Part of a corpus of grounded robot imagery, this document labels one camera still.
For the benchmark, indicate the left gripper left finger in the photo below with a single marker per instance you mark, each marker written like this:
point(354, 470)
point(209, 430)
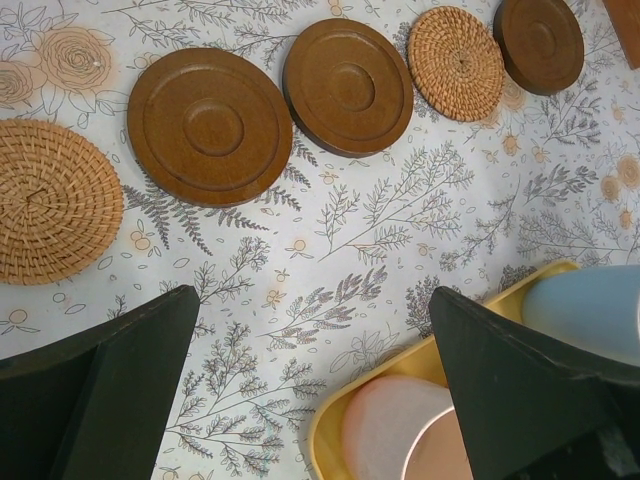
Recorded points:
point(95, 405)

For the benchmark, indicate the light blue mug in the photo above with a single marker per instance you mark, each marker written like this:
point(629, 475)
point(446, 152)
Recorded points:
point(595, 309)

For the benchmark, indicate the orange compartment tray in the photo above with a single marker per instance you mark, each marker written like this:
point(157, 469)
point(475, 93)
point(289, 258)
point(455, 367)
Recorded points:
point(625, 18)

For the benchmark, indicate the brown wooden coaster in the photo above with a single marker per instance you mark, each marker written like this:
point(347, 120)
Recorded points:
point(209, 127)
point(541, 43)
point(348, 88)

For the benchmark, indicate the yellow plastic tray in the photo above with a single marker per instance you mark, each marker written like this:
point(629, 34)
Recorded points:
point(421, 360)

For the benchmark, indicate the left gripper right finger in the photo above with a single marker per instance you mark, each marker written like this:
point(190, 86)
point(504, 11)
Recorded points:
point(530, 406)

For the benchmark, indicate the light pink mug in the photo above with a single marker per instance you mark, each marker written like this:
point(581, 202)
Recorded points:
point(401, 427)

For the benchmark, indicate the woven rattan coaster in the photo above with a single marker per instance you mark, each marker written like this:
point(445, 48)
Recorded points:
point(61, 202)
point(456, 64)

